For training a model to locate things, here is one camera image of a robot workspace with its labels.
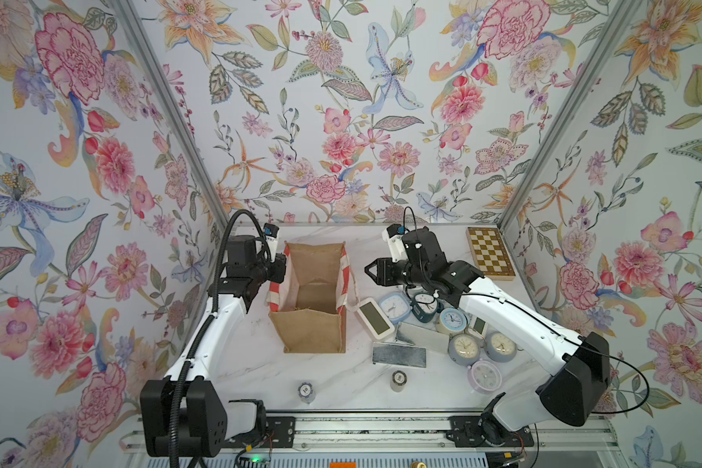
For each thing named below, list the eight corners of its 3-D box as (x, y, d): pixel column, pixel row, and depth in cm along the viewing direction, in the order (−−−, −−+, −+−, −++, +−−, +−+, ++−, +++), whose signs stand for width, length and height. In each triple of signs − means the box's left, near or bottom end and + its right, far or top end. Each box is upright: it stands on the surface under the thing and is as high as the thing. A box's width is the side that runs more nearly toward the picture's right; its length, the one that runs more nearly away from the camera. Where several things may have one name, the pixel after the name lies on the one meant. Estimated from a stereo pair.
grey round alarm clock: (451, 366, 86) (455, 361, 83) (445, 338, 92) (448, 333, 89) (480, 366, 86) (484, 361, 83) (472, 338, 92) (476, 333, 89)
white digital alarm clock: (377, 343, 90) (377, 338, 87) (355, 310, 97) (355, 305, 94) (394, 333, 93) (395, 327, 90) (371, 302, 100) (372, 296, 97)
